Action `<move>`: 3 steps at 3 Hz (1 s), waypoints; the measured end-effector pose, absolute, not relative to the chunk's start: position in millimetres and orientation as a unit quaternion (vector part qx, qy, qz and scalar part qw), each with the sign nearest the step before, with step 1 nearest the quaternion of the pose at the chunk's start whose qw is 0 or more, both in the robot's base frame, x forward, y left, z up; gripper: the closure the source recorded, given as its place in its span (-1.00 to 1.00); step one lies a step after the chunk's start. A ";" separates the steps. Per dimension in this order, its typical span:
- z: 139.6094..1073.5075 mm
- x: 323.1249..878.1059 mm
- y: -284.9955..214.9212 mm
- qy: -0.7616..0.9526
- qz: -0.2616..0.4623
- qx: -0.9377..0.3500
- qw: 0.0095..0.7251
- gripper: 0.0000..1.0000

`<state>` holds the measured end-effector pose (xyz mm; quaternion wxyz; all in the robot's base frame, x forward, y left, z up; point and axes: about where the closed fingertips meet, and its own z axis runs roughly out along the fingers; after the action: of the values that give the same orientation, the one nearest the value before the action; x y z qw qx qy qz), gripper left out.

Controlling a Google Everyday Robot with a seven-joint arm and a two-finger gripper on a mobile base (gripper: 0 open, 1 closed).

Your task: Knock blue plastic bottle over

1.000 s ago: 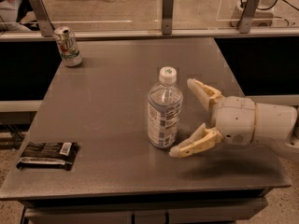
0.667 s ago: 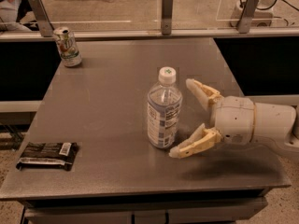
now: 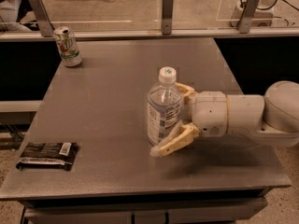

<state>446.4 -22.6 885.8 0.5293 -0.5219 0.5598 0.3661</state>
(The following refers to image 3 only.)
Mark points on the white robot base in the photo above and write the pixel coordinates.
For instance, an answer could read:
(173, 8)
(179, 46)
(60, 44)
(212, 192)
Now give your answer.
(263, 16)

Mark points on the left metal bracket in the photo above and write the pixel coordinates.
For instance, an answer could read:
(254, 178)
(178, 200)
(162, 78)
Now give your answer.
(42, 18)

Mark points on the person in white clothes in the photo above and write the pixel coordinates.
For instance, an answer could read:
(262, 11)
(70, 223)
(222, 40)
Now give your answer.
(9, 10)

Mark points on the green white soda can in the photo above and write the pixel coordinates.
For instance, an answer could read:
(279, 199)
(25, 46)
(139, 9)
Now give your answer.
(67, 46)

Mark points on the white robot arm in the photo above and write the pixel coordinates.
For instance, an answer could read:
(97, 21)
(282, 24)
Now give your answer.
(271, 119)

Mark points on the middle metal bracket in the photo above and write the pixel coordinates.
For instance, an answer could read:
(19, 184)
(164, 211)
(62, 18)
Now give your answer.
(167, 14)

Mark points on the grey table drawer frame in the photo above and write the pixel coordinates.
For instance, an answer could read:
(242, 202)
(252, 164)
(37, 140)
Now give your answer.
(220, 207)

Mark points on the right metal bracket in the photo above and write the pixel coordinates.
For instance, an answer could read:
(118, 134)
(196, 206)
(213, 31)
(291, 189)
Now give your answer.
(245, 22)

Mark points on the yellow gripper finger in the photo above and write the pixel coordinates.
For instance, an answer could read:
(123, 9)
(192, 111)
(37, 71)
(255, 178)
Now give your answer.
(180, 136)
(187, 92)

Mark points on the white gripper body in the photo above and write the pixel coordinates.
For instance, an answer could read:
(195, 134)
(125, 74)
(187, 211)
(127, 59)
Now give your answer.
(210, 113)

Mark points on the metal bracket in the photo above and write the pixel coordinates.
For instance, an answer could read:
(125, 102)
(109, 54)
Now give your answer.
(245, 22)
(42, 18)
(167, 14)

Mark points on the clear blue-labelled water bottle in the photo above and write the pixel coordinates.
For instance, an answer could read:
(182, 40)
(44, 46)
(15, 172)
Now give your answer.
(164, 105)

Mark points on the black snack bar wrapper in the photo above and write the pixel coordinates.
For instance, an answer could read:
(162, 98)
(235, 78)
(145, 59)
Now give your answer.
(48, 155)

